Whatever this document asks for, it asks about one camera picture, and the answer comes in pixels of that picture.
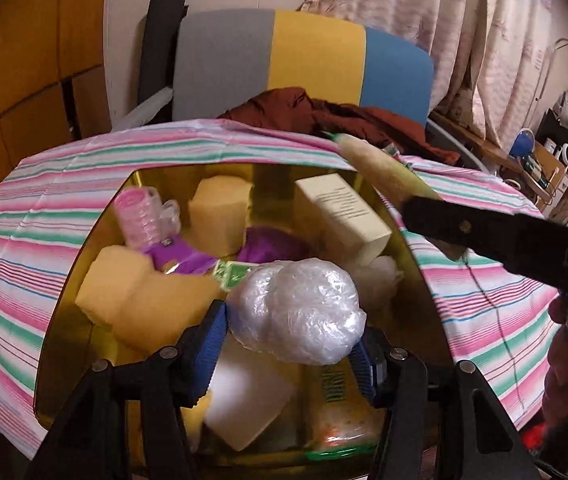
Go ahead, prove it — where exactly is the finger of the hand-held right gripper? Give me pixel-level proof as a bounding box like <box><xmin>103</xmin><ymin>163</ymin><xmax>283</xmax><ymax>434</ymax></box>
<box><xmin>402</xmin><ymin>195</ymin><xmax>565</xmax><ymax>286</ymax></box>

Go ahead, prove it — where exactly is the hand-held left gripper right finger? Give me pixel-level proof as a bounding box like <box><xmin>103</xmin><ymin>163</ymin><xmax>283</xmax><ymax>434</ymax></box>
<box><xmin>349</xmin><ymin>330</ymin><xmax>539</xmax><ymax>480</ymax></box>

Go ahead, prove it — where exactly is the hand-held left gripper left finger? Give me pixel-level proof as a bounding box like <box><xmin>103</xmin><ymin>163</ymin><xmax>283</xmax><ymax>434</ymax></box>
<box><xmin>24</xmin><ymin>300</ymin><xmax>229</xmax><ymax>480</ymax></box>

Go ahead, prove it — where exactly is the yellow green cracker packet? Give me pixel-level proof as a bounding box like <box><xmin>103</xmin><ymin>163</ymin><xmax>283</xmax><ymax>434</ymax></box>
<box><xmin>321</xmin><ymin>130</ymin><xmax>469</xmax><ymax>261</ymax></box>
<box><xmin>304</xmin><ymin>355</ymin><xmax>382</xmax><ymax>461</ymax></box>

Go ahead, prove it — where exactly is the yellow sponge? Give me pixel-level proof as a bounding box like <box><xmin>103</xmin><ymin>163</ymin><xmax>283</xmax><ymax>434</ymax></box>
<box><xmin>187</xmin><ymin>176</ymin><xmax>255</xmax><ymax>256</ymax></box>
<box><xmin>114</xmin><ymin>272</ymin><xmax>227</xmax><ymax>356</ymax></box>
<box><xmin>75</xmin><ymin>245</ymin><xmax>157</xmax><ymax>326</ymax></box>

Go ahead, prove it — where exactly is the white sponge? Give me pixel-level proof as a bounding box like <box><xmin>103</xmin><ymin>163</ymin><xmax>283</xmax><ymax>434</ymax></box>
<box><xmin>204</xmin><ymin>335</ymin><xmax>299</xmax><ymax>453</ymax></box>

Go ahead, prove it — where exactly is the green medicine box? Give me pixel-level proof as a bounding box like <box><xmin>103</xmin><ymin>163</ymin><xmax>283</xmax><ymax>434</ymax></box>
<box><xmin>211</xmin><ymin>259</ymin><xmax>259</xmax><ymax>291</ymax></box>

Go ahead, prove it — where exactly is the round clear plastic bag ball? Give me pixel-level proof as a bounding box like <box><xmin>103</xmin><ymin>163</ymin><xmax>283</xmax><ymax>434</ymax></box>
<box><xmin>226</xmin><ymin>257</ymin><xmax>367</xmax><ymax>366</ymax></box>

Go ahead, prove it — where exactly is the clear plastic bag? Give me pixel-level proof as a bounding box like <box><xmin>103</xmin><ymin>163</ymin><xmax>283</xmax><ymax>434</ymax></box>
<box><xmin>349</xmin><ymin>255</ymin><xmax>405</xmax><ymax>311</ymax></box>

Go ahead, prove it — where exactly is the cream cardboard box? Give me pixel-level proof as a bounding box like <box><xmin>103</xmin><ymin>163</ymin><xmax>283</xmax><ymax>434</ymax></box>
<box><xmin>294</xmin><ymin>174</ymin><xmax>393</xmax><ymax>266</ymax></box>

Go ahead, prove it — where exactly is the gold tin box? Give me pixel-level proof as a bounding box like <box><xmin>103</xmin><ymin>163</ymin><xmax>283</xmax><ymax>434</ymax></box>
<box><xmin>34</xmin><ymin>161</ymin><xmax>452</xmax><ymax>466</ymax></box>

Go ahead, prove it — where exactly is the person's right hand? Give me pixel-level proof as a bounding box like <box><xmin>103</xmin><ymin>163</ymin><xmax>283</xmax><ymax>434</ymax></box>
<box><xmin>544</xmin><ymin>296</ymin><xmax>568</xmax><ymax>437</ymax></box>

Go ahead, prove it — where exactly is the blue cup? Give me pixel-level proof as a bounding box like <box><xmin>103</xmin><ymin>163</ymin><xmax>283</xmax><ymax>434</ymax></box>
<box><xmin>508</xmin><ymin>130</ymin><xmax>537</xmax><ymax>158</ymax></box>

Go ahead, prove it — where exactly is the black desk shelf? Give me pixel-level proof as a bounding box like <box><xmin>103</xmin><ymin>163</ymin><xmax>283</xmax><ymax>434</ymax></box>
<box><xmin>536</xmin><ymin>90</ymin><xmax>568</xmax><ymax>161</ymax></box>

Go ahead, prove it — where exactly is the brown jacket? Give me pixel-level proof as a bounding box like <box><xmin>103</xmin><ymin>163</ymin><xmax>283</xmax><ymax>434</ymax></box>
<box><xmin>219</xmin><ymin>87</ymin><xmax>459</xmax><ymax>166</ymax></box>

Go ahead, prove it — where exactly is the patterned curtain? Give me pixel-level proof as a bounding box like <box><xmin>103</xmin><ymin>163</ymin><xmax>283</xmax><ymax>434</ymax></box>
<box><xmin>299</xmin><ymin>0</ymin><xmax>568</xmax><ymax>161</ymax></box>

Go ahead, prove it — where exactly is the grey yellow blue chair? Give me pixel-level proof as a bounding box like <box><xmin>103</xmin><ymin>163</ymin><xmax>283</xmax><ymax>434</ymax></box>
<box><xmin>114</xmin><ymin>7</ymin><xmax>484</xmax><ymax>171</ymax></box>

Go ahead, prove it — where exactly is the striped tablecloth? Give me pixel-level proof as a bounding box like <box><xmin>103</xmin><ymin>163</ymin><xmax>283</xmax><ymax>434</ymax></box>
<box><xmin>0</xmin><ymin>117</ymin><xmax>564</xmax><ymax>461</ymax></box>

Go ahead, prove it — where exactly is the black rolled mat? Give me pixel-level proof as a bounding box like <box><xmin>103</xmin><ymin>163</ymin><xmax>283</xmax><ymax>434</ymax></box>
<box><xmin>136</xmin><ymin>0</ymin><xmax>187</xmax><ymax>111</ymax></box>

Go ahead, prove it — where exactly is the wooden wardrobe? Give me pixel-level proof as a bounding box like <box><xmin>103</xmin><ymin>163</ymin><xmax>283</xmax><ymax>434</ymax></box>
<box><xmin>0</xmin><ymin>0</ymin><xmax>110</xmax><ymax>171</ymax></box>

